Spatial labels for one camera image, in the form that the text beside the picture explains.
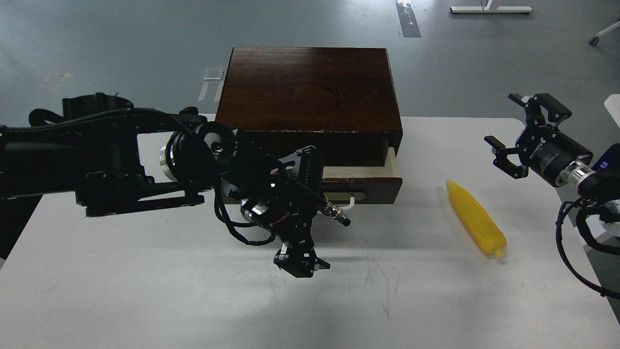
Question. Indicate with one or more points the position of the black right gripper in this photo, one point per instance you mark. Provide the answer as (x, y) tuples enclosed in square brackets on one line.
[(541, 146)]

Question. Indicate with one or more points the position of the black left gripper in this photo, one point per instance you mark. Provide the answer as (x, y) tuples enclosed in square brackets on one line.
[(298, 246)]

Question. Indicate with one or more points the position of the wooden drawer with white handle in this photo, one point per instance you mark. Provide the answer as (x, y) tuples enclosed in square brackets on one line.
[(367, 184)]

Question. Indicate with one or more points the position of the yellow corn cob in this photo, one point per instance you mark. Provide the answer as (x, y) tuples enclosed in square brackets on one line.
[(486, 234)]

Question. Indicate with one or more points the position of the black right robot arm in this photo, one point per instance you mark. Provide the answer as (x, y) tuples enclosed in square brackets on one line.
[(597, 185)]

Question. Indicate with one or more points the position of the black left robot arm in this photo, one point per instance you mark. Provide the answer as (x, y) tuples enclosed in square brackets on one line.
[(119, 159)]

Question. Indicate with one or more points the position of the dark wooden drawer cabinet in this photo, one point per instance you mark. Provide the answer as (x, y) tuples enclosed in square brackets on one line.
[(341, 100)]

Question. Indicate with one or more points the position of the white chair leg with caster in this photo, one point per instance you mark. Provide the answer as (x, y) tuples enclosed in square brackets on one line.
[(596, 38)]

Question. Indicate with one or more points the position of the white table leg base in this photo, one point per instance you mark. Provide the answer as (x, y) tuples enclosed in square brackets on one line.
[(490, 7)]

